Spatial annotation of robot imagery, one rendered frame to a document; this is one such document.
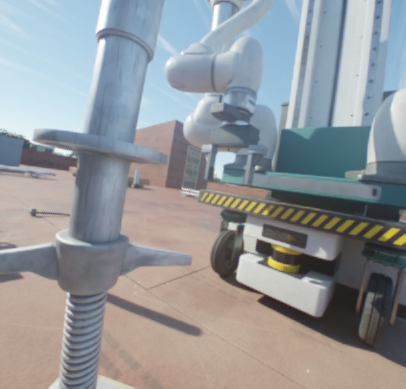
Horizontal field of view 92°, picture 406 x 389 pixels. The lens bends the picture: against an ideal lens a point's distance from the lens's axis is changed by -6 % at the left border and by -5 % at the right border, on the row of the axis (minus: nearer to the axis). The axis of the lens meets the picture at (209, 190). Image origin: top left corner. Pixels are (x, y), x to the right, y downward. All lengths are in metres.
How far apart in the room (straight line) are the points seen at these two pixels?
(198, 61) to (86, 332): 0.62
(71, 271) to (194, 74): 0.56
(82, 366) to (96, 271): 0.11
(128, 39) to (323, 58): 1.00
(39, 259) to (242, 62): 0.58
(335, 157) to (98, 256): 0.81
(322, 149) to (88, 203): 0.81
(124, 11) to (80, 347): 0.32
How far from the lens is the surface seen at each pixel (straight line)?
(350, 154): 0.88
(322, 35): 1.23
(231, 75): 0.62
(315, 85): 1.10
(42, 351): 0.53
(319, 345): 0.66
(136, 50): 0.24
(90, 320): 0.26
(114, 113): 0.22
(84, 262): 0.22
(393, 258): 0.66
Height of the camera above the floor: 0.33
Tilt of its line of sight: 1 degrees down
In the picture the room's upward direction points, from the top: 9 degrees clockwise
